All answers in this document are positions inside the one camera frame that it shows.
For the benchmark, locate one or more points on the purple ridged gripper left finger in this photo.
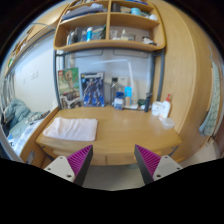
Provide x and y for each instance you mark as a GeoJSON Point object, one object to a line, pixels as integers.
{"type": "Point", "coordinates": [73, 167]}

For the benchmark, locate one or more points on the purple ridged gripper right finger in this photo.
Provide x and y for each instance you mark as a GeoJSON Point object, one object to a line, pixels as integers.
{"type": "Point", "coordinates": [154, 167]}

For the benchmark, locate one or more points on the white folded towel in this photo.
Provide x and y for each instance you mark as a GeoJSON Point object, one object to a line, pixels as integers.
{"type": "Point", "coordinates": [72, 129]}

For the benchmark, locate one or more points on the hanging checkered towel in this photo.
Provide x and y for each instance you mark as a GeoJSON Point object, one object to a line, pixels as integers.
{"type": "Point", "coordinates": [208, 126]}

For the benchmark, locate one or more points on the clear plastic cup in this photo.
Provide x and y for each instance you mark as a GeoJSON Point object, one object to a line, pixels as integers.
{"type": "Point", "coordinates": [168, 123]}

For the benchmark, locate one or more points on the white mug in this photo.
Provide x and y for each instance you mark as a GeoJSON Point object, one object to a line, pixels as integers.
{"type": "Point", "coordinates": [156, 107]}

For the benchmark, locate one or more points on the black bottle on desk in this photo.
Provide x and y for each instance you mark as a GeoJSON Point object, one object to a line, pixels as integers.
{"type": "Point", "coordinates": [148, 101]}

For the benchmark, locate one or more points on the green blanket on bed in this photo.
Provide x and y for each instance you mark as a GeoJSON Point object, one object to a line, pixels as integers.
{"type": "Point", "coordinates": [18, 113]}

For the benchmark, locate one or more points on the blue robot model kit box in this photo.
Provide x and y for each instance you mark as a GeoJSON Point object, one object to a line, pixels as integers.
{"type": "Point", "coordinates": [93, 89]}

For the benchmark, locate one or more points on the green model kit box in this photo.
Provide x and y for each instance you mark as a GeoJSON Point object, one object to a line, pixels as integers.
{"type": "Point", "coordinates": [69, 88]}

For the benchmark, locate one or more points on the clear water bottle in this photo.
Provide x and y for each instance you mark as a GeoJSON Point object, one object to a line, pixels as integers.
{"type": "Point", "coordinates": [113, 89]}

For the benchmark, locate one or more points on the blue bottle on shelf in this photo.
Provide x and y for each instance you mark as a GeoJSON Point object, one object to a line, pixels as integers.
{"type": "Point", "coordinates": [89, 34]}

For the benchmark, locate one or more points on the teal cup on shelf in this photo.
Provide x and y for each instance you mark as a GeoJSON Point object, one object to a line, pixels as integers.
{"type": "Point", "coordinates": [136, 11]}

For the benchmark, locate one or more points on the wooden wall shelf unit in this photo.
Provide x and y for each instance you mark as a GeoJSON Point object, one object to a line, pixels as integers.
{"type": "Point", "coordinates": [113, 26]}

